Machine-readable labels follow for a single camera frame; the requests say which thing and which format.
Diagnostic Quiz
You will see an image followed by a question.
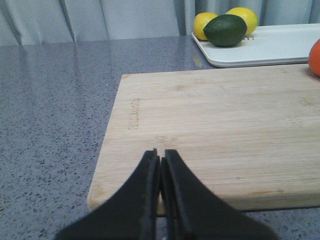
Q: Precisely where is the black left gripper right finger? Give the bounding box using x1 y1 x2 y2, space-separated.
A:
161 149 278 240

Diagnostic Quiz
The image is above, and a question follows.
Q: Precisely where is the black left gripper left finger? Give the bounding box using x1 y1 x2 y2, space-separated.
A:
55 149 160 240

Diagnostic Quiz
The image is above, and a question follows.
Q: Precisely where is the orange fruit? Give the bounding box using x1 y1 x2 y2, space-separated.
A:
308 39 320 77

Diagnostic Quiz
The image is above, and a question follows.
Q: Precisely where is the white rectangular tray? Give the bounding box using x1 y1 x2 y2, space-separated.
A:
191 23 320 68

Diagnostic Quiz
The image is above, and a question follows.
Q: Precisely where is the wooden cutting board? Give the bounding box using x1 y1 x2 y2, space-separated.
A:
87 64 320 210

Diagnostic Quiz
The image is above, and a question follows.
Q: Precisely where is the green lime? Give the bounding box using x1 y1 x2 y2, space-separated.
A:
203 14 248 47

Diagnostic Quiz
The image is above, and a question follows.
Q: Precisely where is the yellow lemon left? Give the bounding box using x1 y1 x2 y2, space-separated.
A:
193 12 218 41

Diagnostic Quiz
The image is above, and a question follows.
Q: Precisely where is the yellow lemon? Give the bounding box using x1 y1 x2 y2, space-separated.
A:
226 7 259 36
193 12 218 41

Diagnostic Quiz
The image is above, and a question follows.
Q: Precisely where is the yellow lemon right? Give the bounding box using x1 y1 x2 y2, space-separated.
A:
226 7 259 36

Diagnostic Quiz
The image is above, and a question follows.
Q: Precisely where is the grey curtain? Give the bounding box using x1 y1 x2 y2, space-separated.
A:
0 0 320 46

